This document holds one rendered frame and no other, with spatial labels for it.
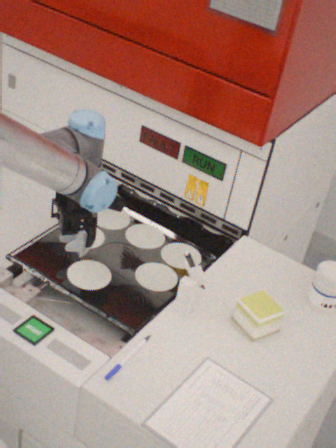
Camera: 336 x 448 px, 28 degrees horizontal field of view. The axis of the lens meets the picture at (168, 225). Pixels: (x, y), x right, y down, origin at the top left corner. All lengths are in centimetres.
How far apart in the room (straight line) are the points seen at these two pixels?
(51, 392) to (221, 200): 64
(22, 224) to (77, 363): 63
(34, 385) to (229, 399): 37
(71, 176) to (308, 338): 59
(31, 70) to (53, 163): 78
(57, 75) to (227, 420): 102
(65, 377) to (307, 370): 46
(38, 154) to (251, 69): 53
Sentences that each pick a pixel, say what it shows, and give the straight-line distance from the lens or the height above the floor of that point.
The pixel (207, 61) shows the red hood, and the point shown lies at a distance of 147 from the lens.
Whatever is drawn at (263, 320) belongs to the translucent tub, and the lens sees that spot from 131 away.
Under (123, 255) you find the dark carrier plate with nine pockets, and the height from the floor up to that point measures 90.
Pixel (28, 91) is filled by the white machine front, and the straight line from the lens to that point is 190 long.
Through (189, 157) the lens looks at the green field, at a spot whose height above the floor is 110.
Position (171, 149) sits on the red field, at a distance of 165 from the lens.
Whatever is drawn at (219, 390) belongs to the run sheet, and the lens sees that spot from 125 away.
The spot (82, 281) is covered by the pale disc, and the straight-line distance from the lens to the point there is 151.
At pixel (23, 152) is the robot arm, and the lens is 107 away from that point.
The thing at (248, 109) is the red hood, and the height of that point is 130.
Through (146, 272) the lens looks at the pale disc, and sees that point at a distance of 155.
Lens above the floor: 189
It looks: 35 degrees down
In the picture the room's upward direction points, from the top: 11 degrees clockwise
